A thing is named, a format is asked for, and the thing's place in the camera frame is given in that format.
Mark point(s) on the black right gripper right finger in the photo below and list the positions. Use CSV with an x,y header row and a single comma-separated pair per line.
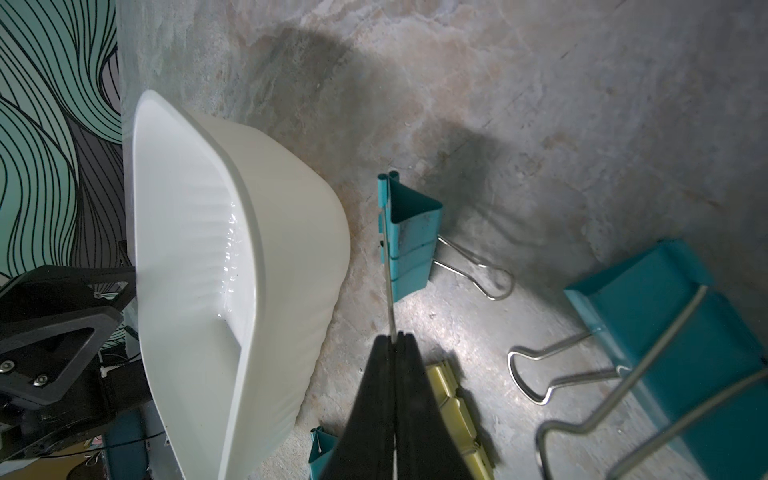
x,y
424,448

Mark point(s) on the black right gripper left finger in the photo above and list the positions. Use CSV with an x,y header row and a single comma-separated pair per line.
x,y
365,449

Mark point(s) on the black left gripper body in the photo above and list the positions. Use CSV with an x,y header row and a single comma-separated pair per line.
x,y
88,409

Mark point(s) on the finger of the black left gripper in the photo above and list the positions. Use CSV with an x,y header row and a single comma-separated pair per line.
x,y
54,320

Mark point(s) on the yellow binder clip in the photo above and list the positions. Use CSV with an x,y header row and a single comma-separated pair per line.
x,y
458,420

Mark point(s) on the white plastic storage tray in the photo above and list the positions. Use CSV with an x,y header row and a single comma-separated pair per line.
x,y
241,250

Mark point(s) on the teal binder clip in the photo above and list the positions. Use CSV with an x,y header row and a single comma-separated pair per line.
x,y
323,445
409,227
679,347

